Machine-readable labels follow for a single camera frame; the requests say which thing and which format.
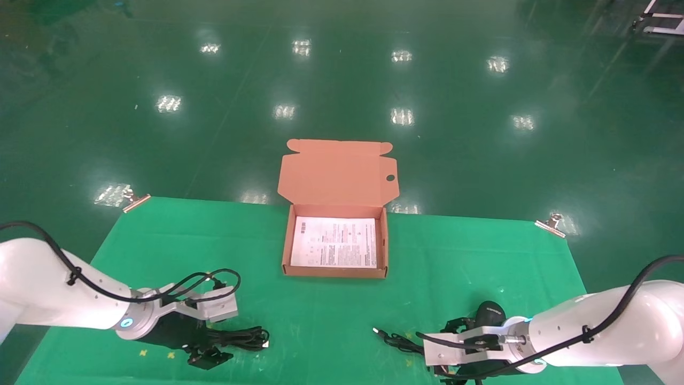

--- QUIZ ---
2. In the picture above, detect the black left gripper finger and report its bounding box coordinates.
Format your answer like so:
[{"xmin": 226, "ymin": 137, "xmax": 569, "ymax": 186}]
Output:
[{"xmin": 186, "ymin": 345, "xmax": 235, "ymax": 370}]

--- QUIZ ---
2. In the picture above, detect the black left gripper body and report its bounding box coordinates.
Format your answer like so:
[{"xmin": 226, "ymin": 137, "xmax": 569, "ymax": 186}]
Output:
[{"xmin": 141, "ymin": 312, "xmax": 215, "ymax": 352}]

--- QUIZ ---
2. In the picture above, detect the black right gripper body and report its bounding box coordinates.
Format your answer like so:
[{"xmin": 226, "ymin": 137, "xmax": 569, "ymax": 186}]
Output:
[{"xmin": 444, "ymin": 359, "xmax": 530, "ymax": 381}]

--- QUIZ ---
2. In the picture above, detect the black wired mouse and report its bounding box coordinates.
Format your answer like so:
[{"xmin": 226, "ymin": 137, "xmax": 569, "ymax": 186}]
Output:
[{"xmin": 372, "ymin": 301, "xmax": 507, "ymax": 355}]

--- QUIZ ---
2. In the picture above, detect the black data cable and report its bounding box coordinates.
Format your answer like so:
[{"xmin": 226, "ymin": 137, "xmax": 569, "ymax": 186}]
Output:
[{"xmin": 203, "ymin": 326, "xmax": 270, "ymax": 351}]

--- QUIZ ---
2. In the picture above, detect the brown cardboard box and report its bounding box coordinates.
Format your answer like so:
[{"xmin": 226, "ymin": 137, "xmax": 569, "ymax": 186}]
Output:
[{"xmin": 277, "ymin": 138, "xmax": 400, "ymax": 279}]

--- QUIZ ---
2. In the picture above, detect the green table mat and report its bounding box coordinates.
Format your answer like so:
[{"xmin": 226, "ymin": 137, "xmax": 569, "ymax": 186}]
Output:
[{"xmin": 15, "ymin": 197, "xmax": 623, "ymax": 385}]

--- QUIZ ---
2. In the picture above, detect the metal binder clip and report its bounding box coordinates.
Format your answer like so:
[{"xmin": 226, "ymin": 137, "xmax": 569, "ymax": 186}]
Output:
[
  {"xmin": 534, "ymin": 213, "xmax": 568, "ymax": 239},
  {"xmin": 122, "ymin": 187, "xmax": 152, "ymax": 214}
]

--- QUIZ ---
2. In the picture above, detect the white printed paper sheet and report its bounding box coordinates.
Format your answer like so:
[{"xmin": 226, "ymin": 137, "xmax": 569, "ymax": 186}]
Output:
[{"xmin": 290, "ymin": 217, "xmax": 378, "ymax": 268}]

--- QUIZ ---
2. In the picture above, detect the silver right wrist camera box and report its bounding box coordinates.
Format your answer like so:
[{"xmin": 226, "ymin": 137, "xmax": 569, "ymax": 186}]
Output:
[{"xmin": 423, "ymin": 326, "xmax": 527, "ymax": 367}]

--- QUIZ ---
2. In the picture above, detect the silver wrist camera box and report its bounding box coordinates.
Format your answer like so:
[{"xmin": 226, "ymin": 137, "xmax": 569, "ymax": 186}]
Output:
[
  {"xmin": 423, "ymin": 326, "xmax": 527, "ymax": 367},
  {"xmin": 158, "ymin": 285, "xmax": 239, "ymax": 324}
]

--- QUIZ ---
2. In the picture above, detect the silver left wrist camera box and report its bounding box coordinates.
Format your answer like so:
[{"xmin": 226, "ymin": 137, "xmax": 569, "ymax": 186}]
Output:
[{"xmin": 158, "ymin": 285, "xmax": 239, "ymax": 324}]

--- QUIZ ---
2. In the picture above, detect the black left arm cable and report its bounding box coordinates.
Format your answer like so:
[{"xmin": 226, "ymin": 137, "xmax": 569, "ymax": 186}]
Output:
[{"xmin": 0, "ymin": 221, "xmax": 242, "ymax": 306}]

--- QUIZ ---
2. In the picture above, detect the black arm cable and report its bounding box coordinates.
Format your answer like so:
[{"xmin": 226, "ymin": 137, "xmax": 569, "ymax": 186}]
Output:
[
  {"xmin": 0, "ymin": 221, "xmax": 242, "ymax": 306},
  {"xmin": 416, "ymin": 255, "xmax": 684, "ymax": 356}
]

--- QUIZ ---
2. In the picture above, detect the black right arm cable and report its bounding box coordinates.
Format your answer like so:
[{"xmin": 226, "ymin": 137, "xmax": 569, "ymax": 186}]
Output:
[{"xmin": 416, "ymin": 255, "xmax": 684, "ymax": 356}]

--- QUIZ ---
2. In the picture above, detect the white metal frame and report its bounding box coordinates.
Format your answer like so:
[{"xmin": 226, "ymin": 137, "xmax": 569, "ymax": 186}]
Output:
[{"xmin": 633, "ymin": 0, "xmax": 684, "ymax": 37}]

